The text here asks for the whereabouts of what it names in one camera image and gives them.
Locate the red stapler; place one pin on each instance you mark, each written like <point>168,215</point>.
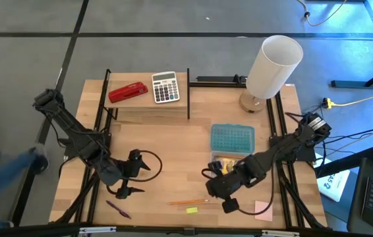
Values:
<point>127,93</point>

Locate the pink sticky note pad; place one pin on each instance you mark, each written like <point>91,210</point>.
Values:
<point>263,214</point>

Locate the clear pencil case teal lid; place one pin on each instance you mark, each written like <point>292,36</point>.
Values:
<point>232,138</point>

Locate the black desk leg bar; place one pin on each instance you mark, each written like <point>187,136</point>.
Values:
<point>338,164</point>

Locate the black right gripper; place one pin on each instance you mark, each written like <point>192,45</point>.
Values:
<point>227,184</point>

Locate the purple pen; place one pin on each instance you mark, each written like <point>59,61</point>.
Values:
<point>118,209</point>

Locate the white shade wooden base lamp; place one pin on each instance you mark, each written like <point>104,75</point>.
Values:
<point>272,72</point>

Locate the white calculator grey keys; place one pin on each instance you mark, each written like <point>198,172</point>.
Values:
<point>165,89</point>

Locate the yellow eraser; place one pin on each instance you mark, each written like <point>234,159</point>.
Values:
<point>192,210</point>

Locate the white box blue print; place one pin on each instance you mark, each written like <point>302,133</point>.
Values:
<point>333,187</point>

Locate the black table level camera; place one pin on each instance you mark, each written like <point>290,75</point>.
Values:
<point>189,231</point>

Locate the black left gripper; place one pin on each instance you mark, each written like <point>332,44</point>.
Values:
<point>125,177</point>

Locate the silver frame bracket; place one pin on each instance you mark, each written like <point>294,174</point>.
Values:
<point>97,229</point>
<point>280,233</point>

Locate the black neighbouring desk frame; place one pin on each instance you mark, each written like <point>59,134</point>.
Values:
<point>354,84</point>

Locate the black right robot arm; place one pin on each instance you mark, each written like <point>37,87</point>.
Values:
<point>282,148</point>

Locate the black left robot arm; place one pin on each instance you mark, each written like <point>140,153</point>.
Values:
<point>71,126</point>

